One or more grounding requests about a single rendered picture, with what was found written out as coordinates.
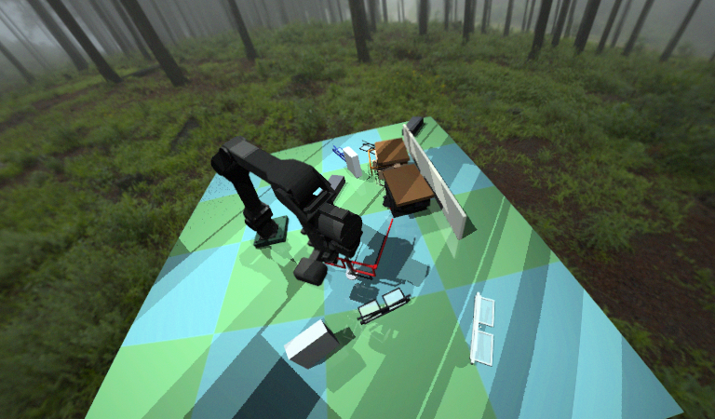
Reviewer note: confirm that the white flat panel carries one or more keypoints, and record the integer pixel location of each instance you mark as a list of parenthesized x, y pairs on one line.
[(448, 204)]

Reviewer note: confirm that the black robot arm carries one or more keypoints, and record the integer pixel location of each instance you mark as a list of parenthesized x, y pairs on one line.
[(293, 183)]

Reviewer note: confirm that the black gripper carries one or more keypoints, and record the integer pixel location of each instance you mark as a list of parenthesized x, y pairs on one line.
[(312, 270)]

